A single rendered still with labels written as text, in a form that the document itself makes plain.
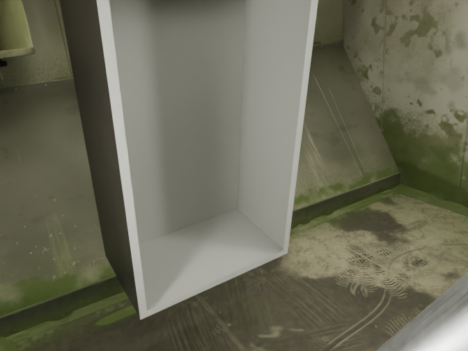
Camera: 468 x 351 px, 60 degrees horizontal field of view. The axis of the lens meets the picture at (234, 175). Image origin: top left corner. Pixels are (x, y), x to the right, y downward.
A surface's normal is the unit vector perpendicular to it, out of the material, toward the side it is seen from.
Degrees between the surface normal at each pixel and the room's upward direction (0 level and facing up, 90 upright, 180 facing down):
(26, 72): 90
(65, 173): 57
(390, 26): 90
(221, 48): 102
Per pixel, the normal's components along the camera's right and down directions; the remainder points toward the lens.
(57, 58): 0.50, 0.26
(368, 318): -0.09, -0.93
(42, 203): 0.37, -0.29
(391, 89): -0.86, 0.25
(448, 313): -0.89, -0.44
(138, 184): 0.54, 0.43
